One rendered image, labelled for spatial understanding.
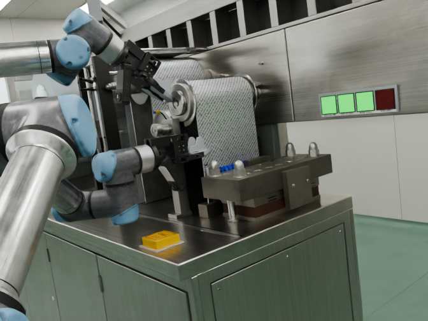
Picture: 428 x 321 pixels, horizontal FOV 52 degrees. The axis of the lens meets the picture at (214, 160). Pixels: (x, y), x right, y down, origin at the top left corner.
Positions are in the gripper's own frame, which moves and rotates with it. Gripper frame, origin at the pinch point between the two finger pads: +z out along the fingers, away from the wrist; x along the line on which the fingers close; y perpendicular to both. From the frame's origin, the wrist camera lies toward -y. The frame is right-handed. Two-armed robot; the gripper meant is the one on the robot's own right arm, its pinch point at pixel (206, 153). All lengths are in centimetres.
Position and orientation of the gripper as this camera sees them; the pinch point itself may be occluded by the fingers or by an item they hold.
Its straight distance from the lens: 132.3
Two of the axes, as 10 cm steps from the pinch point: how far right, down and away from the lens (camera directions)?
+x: -6.3, -0.2, 7.8
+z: 7.7, -1.8, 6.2
